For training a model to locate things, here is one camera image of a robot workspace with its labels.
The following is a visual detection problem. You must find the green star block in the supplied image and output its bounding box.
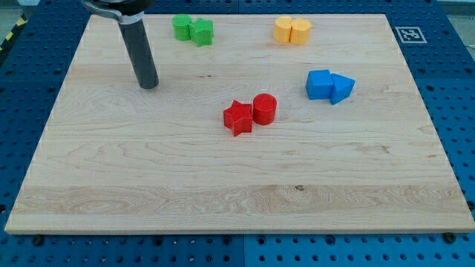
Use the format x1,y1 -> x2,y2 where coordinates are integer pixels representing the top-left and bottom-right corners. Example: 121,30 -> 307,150
189,18 -> 214,47

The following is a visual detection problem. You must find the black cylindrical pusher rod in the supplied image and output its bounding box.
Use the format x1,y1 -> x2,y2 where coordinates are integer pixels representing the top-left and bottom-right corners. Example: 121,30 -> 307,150
119,20 -> 159,89

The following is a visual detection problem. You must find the red cylinder block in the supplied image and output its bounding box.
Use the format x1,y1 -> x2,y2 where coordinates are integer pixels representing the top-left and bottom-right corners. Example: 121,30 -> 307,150
252,93 -> 277,125

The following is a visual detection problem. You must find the red star block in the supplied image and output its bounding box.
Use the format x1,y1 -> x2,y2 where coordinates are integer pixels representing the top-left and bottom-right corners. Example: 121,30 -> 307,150
223,100 -> 253,136

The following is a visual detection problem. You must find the yellow heart block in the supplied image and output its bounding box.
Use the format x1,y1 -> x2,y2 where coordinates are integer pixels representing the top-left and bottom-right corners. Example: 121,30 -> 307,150
272,16 -> 292,43

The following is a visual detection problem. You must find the green cylinder block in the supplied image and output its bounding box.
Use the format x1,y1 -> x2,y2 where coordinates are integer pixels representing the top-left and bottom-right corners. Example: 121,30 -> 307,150
171,14 -> 192,41

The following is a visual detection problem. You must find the white fiducial marker tag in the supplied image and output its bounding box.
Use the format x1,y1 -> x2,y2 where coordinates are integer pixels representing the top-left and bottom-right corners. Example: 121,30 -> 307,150
396,26 -> 427,44

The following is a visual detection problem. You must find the yellow hexagon block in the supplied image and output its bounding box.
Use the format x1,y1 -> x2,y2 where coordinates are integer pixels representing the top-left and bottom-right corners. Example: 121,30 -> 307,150
289,18 -> 312,45

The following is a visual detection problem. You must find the blue cube block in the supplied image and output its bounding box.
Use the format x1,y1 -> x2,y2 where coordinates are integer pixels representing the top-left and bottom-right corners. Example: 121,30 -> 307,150
305,70 -> 334,100

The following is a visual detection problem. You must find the blue triangle block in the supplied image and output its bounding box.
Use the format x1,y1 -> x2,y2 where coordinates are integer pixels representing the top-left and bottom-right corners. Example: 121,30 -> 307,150
330,73 -> 356,105

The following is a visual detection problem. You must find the wooden board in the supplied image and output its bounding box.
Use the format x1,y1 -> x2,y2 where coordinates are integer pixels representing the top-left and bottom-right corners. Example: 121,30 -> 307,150
5,14 -> 474,235

